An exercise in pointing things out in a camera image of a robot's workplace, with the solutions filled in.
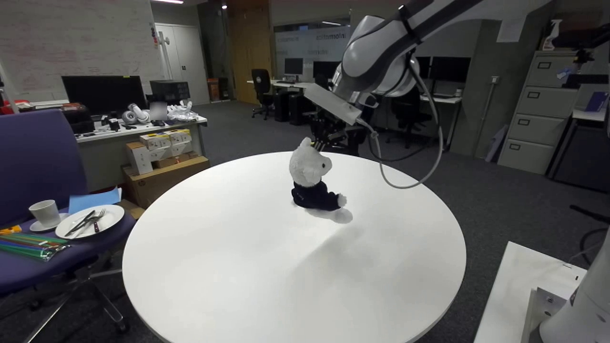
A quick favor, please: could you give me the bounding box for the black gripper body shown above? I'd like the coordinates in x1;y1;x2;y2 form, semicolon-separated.
311;110;355;149

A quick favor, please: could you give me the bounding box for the black and white stuffed toy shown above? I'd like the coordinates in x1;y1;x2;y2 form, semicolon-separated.
288;137;347;211

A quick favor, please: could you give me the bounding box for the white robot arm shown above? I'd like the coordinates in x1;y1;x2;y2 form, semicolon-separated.
306;0;550;145

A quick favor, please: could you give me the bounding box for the white robot base platform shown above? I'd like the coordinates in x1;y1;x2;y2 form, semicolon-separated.
475;242;586;343

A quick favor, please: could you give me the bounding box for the round white table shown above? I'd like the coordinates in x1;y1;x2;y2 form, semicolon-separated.
123;152;468;343

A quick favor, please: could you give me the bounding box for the cardboard box under desk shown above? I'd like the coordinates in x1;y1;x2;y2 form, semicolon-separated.
124;156;210;208

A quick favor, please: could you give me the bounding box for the grey filing cabinet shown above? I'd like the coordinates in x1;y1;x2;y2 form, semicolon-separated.
498;51;578;175

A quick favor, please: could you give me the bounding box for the grey desk with clutter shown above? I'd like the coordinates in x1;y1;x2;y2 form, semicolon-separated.
77;116;208;191

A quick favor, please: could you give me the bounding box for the black computer monitor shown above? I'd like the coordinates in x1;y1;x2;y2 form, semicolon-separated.
63;76;145;114

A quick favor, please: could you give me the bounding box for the blue paper sheet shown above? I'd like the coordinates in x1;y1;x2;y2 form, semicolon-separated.
67;187;123;213

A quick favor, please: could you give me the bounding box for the white plate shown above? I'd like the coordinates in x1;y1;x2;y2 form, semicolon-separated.
56;204;126;240

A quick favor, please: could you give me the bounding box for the purple office chair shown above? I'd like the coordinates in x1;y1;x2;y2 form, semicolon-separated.
0;109;138;339

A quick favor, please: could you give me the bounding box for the white cup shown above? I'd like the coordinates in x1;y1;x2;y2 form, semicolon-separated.
29;200;60;225

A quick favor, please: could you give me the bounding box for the white saucer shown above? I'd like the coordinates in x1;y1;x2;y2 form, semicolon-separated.
29;217;63;232

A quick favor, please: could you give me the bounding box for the green pencils bundle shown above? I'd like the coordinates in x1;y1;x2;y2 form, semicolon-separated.
0;232;69;261

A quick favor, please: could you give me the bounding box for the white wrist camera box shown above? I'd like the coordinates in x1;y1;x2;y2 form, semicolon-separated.
304;84;361;126

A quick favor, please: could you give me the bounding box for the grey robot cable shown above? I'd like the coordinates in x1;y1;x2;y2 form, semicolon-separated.
365;59;447;191

